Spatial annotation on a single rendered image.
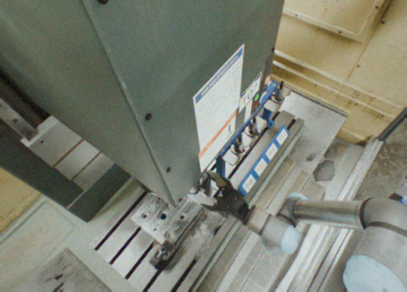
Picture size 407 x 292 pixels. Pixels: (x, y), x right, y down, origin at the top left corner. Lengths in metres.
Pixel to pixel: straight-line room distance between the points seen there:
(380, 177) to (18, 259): 2.60
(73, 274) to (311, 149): 1.48
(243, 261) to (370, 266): 0.96
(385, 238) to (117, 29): 0.63
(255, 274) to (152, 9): 1.41
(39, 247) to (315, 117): 1.79
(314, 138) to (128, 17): 1.63
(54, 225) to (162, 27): 1.77
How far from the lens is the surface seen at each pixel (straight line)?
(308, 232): 1.75
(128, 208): 1.54
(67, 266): 1.86
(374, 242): 0.73
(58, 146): 1.32
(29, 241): 2.08
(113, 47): 0.33
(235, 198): 0.87
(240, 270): 1.59
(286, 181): 1.75
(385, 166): 2.89
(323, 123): 1.89
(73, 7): 0.31
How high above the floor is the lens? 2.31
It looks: 59 degrees down
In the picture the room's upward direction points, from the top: 6 degrees counter-clockwise
